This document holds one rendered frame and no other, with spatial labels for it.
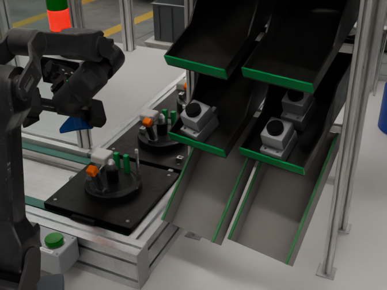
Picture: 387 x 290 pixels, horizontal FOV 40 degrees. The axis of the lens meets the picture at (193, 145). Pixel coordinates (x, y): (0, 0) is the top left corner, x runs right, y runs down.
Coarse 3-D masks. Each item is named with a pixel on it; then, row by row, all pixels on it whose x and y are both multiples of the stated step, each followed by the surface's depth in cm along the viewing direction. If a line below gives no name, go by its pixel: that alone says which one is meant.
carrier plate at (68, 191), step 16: (80, 176) 134; (144, 176) 134; (160, 176) 134; (176, 176) 134; (64, 192) 128; (80, 192) 128; (144, 192) 128; (160, 192) 128; (48, 208) 125; (64, 208) 123; (80, 208) 123; (96, 208) 123; (112, 208) 123; (128, 208) 123; (144, 208) 122; (96, 224) 121; (112, 224) 118; (128, 224) 118
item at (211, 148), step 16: (240, 64) 114; (208, 80) 111; (224, 80) 112; (240, 80) 111; (192, 96) 108; (208, 96) 110; (224, 96) 109; (240, 96) 108; (256, 96) 103; (224, 112) 107; (240, 112) 105; (176, 128) 106; (224, 128) 104; (240, 128) 101; (192, 144) 103; (208, 144) 102; (224, 144) 102
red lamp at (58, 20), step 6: (48, 12) 125; (54, 12) 124; (60, 12) 125; (66, 12) 126; (48, 18) 126; (54, 18) 125; (60, 18) 125; (66, 18) 126; (54, 24) 126; (60, 24) 126; (66, 24) 127; (54, 30) 127
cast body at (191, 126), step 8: (192, 104) 100; (200, 104) 101; (184, 112) 101; (192, 112) 99; (200, 112) 100; (208, 112) 100; (216, 112) 105; (184, 120) 101; (192, 120) 99; (200, 120) 99; (208, 120) 101; (216, 120) 103; (184, 128) 103; (192, 128) 102; (200, 128) 100; (208, 128) 102; (184, 136) 104; (192, 136) 101; (200, 136) 101
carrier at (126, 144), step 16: (144, 112) 160; (144, 128) 148; (160, 128) 146; (112, 144) 148; (128, 144) 148; (144, 144) 145; (160, 144) 143; (176, 144) 144; (144, 160) 140; (160, 160) 140
